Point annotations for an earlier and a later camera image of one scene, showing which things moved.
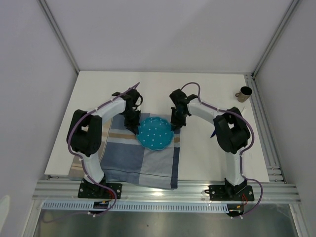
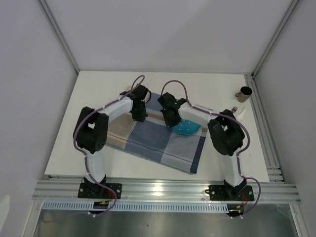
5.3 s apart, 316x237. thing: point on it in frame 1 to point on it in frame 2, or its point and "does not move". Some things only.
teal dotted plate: x=155 y=133 to x=187 y=127
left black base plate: x=89 y=190 does not move
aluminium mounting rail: x=275 y=190 does not move
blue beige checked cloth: x=125 y=160 to x=154 y=140
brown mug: x=244 y=94 does not move
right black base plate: x=229 y=192 does not move
